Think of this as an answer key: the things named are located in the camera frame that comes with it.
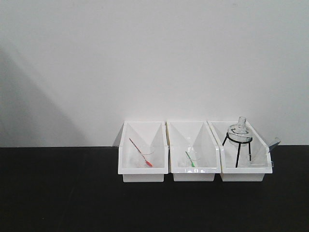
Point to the white left storage bin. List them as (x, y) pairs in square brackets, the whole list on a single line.
[(131, 164)]

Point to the white storage bin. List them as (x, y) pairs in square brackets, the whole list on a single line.
[(131, 164), (228, 155), (198, 134)]

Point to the small clear dish left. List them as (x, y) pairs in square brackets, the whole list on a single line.
[(146, 149)]

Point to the small clear dish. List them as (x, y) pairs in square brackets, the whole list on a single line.
[(195, 156), (146, 149)]

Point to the red spatula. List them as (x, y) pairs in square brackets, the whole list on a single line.
[(142, 154)]

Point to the white middle storage bin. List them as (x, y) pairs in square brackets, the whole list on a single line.
[(198, 134)]

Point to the small clear dish middle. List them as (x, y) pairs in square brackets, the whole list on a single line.
[(195, 156)]

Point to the green spatula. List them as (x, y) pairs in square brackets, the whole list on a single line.
[(191, 161)]

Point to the clear round-bottom flask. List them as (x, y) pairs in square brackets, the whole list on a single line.
[(239, 132)]

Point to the white right storage bin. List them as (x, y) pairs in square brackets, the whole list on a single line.
[(228, 155)]

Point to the black wire tripod stand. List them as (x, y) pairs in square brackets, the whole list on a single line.
[(239, 143)]

